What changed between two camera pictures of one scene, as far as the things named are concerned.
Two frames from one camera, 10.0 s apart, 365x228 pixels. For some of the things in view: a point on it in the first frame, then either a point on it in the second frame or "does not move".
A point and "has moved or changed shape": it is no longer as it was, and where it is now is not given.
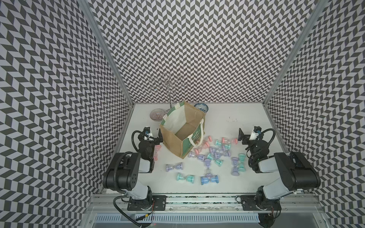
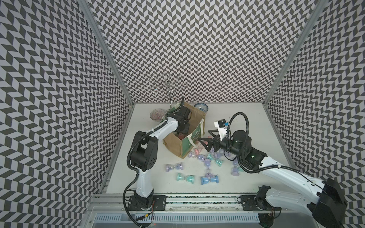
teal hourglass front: (189, 178) does not move
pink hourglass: (157, 147) has moved or changed shape
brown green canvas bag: (182, 128) does not move
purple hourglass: (169, 167) does not move
